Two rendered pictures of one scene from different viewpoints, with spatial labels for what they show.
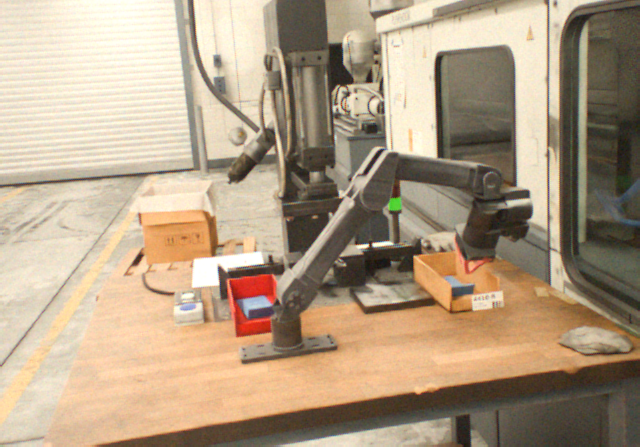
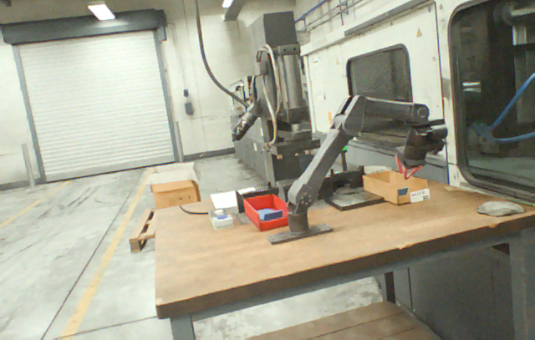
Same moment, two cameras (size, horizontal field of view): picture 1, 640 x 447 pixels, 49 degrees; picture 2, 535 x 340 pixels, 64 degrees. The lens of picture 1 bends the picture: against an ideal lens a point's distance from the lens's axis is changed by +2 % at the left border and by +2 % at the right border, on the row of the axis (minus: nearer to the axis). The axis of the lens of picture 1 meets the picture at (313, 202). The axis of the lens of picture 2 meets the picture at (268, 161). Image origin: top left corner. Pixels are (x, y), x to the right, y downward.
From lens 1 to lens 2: 28 cm
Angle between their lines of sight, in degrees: 4
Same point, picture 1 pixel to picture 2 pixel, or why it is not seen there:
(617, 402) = (517, 246)
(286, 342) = (300, 228)
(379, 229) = not seen: hidden behind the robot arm
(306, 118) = (288, 88)
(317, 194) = (298, 138)
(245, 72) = (204, 98)
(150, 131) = (146, 139)
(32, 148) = (73, 155)
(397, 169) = (364, 107)
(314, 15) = (287, 24)
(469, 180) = (409, 113)
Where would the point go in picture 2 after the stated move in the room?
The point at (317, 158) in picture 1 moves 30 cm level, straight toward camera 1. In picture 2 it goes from (297, 114) to (310, 118)
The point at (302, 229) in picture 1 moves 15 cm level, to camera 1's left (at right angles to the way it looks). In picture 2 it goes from (282, 167) to (250, 172)
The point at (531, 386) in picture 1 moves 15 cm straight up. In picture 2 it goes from (469, 238) to (466, 185)
